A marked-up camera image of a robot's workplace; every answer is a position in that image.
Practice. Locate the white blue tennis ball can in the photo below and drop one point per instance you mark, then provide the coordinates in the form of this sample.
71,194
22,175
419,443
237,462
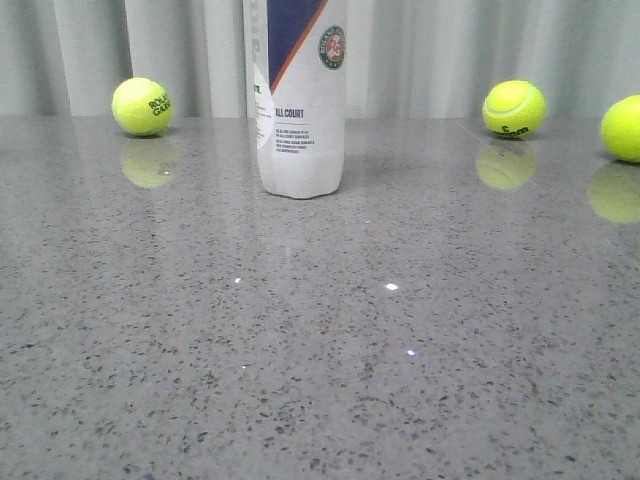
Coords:
298,53

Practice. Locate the tennis ball Roland Garros print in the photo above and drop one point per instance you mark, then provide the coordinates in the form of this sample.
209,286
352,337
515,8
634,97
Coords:
142,107

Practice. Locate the tennis ball Wilson 3 print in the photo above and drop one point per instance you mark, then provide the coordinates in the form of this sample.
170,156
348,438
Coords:
514,108

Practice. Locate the tennis ball far right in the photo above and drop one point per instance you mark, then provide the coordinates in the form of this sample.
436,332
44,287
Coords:
620,129

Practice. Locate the grey pleated curtain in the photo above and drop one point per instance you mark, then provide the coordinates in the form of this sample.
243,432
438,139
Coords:
411,59

